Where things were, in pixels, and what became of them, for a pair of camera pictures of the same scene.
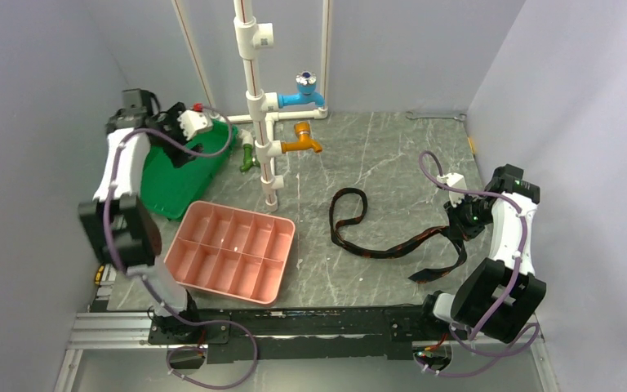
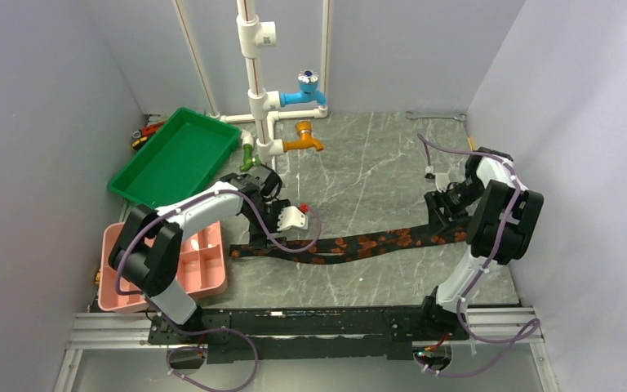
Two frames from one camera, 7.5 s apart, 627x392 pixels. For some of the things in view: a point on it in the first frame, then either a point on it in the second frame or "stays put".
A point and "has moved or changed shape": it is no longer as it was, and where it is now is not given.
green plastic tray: (171, 190) stays put
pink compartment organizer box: (231, 252) has moved or changed shape
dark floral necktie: (390, 250) to (336, 250)
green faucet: (249, 160) stays put
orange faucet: (303, 131) stays put
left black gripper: (179, 156) to (258, 238)
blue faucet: (306, 84) stays put
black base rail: (298, 333) stays put
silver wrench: (460, 117) stays put
